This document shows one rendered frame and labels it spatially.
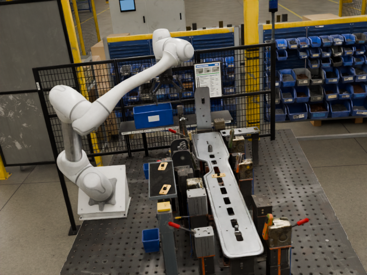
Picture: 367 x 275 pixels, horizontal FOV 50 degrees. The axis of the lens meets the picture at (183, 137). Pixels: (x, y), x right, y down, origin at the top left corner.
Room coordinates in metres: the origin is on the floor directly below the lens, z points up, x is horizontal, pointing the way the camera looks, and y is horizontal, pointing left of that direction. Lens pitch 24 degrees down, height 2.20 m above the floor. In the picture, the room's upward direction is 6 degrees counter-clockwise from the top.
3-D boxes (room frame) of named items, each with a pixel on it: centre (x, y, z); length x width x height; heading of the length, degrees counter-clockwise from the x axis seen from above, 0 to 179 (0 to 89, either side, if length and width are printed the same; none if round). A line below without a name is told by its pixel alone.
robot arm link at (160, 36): (2.16, 0.06, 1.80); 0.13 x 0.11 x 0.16; 36
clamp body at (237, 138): (2.49, -0.38, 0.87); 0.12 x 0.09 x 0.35; 93
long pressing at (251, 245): (2.05, -0.20, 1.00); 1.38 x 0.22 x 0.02; 3
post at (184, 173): (1.97, 0.02, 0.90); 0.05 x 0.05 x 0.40; 3
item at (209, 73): (3.10, -0.24, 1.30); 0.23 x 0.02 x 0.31; 93
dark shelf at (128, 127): (2.96, 0.05, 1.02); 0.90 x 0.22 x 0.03; 93
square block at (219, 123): (2.82, -0.29, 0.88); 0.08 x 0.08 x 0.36; 3
